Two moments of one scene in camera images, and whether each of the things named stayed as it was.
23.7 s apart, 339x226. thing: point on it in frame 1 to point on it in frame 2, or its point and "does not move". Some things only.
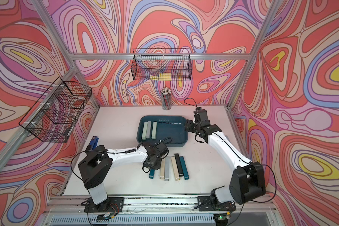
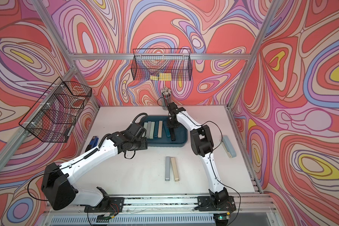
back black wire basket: [163, 64] does not move
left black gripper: [147, 165] to [144, 143]
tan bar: [175, 168] does not move
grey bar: [149, 130] does not move
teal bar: [185, 173] to [166, 128]
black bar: [179, 165] to [172, 131]
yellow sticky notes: [162, 76] does not move
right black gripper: [189, 123] to [170, 125]
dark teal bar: [151, 173] to [156, 128]
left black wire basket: [52, 117] does not move
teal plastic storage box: [173, 126] does not move
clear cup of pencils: [166, 98] does not move
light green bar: [154, 130] does not move
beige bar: [163, 169] to [160, 129]
